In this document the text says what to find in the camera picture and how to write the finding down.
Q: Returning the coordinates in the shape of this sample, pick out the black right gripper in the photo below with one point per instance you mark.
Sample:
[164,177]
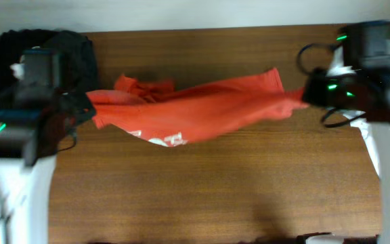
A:
[309,86]

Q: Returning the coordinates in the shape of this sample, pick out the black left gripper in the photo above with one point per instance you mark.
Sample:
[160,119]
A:
[87,106]

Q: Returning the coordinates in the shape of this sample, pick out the orange polo shirt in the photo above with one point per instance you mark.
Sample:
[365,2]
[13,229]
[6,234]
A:
[159,114]

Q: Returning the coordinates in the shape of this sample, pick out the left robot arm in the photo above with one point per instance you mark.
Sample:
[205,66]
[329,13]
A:
[36,114]

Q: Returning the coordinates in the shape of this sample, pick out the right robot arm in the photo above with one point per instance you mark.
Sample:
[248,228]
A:
[356,91]

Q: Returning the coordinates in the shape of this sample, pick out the black folded shirt white lettering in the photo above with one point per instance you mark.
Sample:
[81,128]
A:
[80,72]

